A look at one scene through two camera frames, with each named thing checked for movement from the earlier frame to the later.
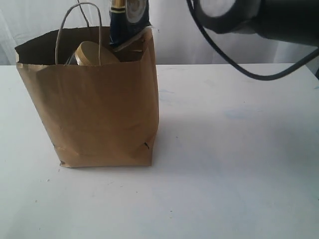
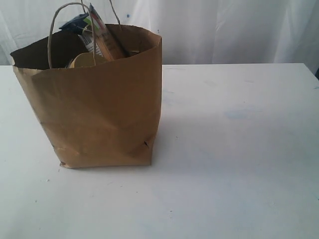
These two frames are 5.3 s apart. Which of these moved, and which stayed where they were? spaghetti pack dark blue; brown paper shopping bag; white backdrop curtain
Moved: spaghetti pack dark blue
Stayed: white backdrop curtain; brown paper shopping bag
